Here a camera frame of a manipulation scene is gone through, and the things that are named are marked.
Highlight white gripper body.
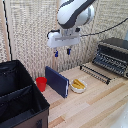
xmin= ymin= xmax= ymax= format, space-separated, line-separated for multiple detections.
xmin=46 ymin=28 xmax=82 ymax=50

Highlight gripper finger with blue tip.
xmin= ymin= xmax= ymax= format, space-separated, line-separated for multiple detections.
xmin=53 ymin=48 xmax=60 ymax=59
xmin=66 ymin=46 xmax=72 ymax=56

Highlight dark blue book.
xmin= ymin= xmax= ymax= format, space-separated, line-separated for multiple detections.
xmin=44 ymin=65 xmax=70 ymax=99

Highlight yellow food in bowl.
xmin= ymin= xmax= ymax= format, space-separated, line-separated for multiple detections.
xmin=72 ymin=79 xmax=85 ymax=90

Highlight red plastic cup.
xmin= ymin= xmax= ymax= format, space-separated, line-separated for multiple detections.
xmin=35 ymin=76 xmax=48 ymax=93

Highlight white bowl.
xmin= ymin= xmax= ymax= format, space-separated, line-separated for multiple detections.
xmin=69 ymin=78 xmax=88 ymax=95

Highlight black toaster oven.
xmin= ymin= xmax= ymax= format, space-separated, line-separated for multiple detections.
xmin=92 ymin=37 xmax=128 ymax=79

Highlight black fabric storage box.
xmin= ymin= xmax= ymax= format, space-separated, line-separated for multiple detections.
xmin=0 ymin=59 xmax=51 ymax=128

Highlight black wire rack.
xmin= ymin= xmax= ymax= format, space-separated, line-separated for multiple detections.
xmin=79 ymin=64 xmax=112 ymax=85

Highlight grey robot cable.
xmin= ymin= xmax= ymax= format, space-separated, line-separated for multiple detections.
xmin=79 ymin=18 xmax=128 ymax=38

